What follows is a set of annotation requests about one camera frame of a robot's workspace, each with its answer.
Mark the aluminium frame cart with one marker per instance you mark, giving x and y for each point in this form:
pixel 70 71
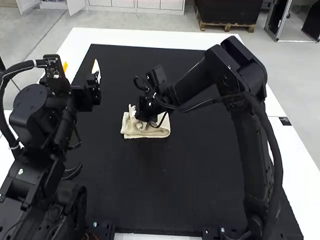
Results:
pixel 277 22

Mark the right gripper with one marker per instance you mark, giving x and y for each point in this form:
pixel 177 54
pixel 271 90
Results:
pixel 147 107

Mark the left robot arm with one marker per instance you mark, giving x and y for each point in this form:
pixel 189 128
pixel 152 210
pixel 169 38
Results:
pixel 37 120

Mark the black crate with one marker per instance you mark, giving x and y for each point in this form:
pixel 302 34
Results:
pixel 227 10

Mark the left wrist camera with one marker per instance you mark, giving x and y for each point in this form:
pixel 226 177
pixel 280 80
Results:
pixel 53 75

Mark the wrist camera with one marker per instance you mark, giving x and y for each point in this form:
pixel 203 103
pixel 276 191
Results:
pixel 53 75
pixel 158 75

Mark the black panel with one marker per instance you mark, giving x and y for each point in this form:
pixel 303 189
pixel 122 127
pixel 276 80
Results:
pixel 312 20

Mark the grey cupboard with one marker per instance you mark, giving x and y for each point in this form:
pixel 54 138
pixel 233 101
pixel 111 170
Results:
pixel 140 5
pixel 50 3

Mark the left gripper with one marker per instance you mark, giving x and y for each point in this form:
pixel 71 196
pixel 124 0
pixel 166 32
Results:
pixel 86 97

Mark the wooden pallet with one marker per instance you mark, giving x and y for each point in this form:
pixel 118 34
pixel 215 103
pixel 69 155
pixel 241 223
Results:
pixel 225 26

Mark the pale towel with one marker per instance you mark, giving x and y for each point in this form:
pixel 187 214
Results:
pixel 150 133

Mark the black mat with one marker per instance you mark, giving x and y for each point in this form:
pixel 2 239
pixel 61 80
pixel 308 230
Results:
pixel 162 175

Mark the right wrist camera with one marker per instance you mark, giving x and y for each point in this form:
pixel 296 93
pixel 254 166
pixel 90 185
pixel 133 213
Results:
pixel 158 75

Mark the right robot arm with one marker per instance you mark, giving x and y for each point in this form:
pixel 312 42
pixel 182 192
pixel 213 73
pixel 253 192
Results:
pixel 225 70

